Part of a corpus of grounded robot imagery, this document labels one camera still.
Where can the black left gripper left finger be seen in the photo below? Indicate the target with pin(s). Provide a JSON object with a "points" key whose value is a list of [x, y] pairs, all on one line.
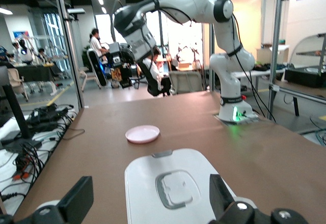
{"points": [[74, 198]]}

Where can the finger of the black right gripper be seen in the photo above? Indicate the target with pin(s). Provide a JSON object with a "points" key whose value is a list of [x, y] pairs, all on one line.
{"points": [[126, 77]]}

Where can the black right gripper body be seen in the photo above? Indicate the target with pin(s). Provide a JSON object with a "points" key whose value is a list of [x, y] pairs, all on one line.
{"points": [[122, 56]]}

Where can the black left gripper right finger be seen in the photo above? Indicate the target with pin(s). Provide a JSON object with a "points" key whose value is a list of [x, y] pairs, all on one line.
{"points": [[237, 213]]}

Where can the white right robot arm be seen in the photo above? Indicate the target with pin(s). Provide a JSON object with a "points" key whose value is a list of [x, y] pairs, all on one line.
{"points": [[229, 63]]}

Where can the black office chair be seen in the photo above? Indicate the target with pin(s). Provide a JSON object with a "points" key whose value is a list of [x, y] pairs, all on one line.
{"points": [[152, 87]]}

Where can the seated person white shirt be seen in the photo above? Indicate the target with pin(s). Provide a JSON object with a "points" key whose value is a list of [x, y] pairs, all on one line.
{"points": [[154, 71]]}

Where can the standing person white shirt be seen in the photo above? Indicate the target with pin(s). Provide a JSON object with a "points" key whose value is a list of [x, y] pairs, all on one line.
{"points": [[96, 44]]}

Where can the pink round plate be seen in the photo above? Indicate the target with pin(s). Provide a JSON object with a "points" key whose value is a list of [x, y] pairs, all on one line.
{"points": [[142, 133]]}

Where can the beige office chair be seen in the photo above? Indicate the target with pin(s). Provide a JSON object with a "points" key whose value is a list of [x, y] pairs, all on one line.
{"points": [[186, 82]]}

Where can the white lidded box grey clips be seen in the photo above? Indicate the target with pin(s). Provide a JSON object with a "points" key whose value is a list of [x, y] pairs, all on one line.
{"points": [[147, 183]]}

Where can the table with black cloth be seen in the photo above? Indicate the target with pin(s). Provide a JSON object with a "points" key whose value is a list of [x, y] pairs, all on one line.
{"points": [[38, 72]]}

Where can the white humanoid robot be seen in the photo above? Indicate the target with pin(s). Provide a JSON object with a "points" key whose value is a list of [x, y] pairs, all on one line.
{"points": [[23, 52]]}

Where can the curved glass display case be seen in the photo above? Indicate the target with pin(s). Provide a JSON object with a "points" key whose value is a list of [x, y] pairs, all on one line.
{"points": [[305, 76]]}

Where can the white frame chair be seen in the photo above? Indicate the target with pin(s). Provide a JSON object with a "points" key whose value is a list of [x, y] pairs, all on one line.
{"points": [[85, 77]]}

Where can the aluminium frame post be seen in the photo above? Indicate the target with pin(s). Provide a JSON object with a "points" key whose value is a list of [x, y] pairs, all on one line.
{"points": [[211, 30], [276, 56], [68, 56]]}

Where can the white overhead camera bar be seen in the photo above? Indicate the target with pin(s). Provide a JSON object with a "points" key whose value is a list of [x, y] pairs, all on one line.
{"points": [[76, 11]]}

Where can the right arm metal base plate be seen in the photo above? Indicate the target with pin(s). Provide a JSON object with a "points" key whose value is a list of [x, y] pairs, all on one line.
{"points": [[252, 120]]}

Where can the small blue wall sign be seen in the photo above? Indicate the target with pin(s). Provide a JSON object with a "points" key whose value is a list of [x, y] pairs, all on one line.
{"points": [[21, 34]]}

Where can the dark camera stand post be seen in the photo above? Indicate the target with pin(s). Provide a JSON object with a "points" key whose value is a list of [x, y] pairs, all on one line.
{"points": [[15, 107]]}

